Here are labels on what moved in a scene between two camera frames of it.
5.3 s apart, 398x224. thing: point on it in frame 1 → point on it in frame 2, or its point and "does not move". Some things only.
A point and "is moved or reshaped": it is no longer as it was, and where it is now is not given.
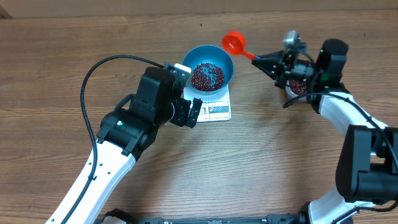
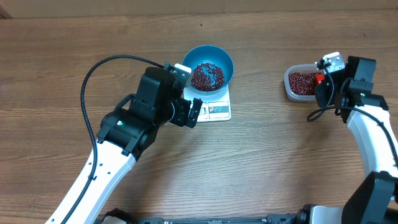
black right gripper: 283,69 → 321,94
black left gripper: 183,107 does not move
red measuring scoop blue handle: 234,43 is moved or reshaped
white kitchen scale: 214,107 does not move
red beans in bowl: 208,77 does not move
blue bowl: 211,69 does not move
